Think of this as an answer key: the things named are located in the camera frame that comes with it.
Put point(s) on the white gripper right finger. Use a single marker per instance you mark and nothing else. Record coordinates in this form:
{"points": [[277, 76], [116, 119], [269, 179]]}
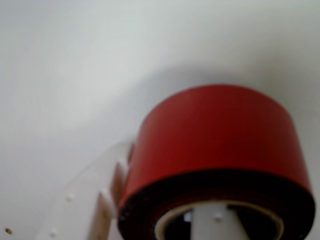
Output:
{"points": [[215, 225]]}

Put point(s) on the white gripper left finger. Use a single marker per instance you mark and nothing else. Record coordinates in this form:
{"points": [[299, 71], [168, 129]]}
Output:
{"points": [[82, 200]]}

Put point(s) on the red tape roll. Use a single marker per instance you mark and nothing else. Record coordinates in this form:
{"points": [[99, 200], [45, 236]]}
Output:
{"points": [[212, 137]]}

